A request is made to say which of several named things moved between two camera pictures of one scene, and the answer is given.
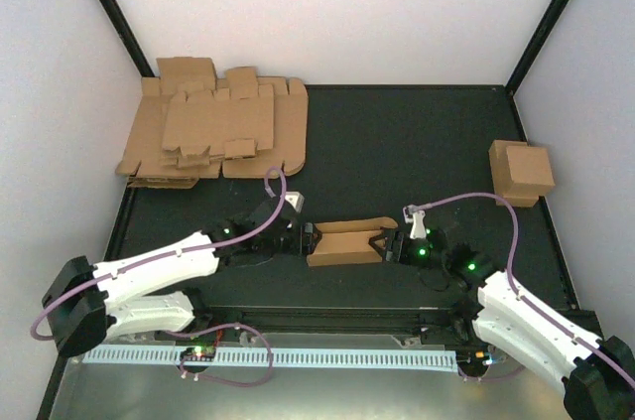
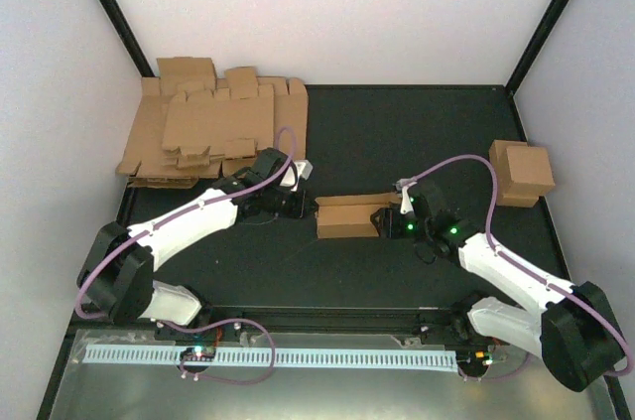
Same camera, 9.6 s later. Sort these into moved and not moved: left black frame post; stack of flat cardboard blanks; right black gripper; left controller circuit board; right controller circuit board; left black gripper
Moved: left black gripper; right black gripper
Not moved: right controller circuit board; left black frame post; stack of flat cardboard blanks; left controller circuit board
